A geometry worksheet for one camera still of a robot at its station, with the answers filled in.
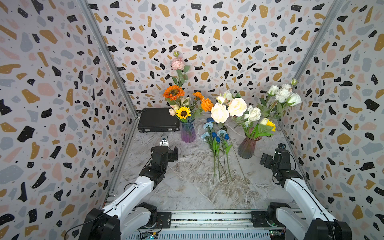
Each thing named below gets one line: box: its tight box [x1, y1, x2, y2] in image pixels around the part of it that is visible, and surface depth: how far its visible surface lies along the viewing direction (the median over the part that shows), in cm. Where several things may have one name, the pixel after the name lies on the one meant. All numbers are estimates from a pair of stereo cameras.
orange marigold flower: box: [192, 91, 205, 101], surface depth 92 cm
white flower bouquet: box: [243, 78, 302, 139], surface depth 76 cm
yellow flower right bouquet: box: [266, 119, 277, 132], surface depth 81 cm
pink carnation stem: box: [171, 50, 190, 87], surface depth 89 cm
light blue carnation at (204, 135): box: [201, 132, 210, 141], surface depth 105 cm
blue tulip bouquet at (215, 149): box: [212, 132, 218, 182], surface depth 101 cm
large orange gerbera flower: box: [163, 84, 186, 101], surface depth 72 cm
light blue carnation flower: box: [217, 129, 227, 136], surface depth 108 cm
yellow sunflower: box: [176, 106, 192, 120], surface depth 80 cm
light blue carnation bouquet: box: [203, 121, 213, 130], surface depth 108 cm
